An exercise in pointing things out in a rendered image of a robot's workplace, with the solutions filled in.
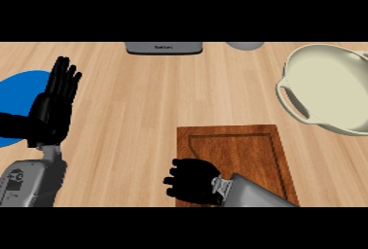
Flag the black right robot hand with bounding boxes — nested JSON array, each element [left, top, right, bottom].
[[163, 158, 225, 206]]

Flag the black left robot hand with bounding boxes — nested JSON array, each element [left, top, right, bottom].
[[0, 55, 83, 149]]

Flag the brown wooden cutting board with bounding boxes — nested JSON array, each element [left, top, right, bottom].
[[176, 124, 300, 208]]

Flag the blue round plate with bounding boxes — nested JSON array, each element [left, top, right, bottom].
[[0, 70, 53, 149]]

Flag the grey flat appliance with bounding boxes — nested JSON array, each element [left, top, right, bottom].
[[124, 42, 204, 56]]

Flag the grey round object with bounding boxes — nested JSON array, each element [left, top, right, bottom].
[[225, 42, 266, 52]]

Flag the cream pot with handles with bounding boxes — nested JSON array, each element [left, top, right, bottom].
[[275, 44, 368, 137]]

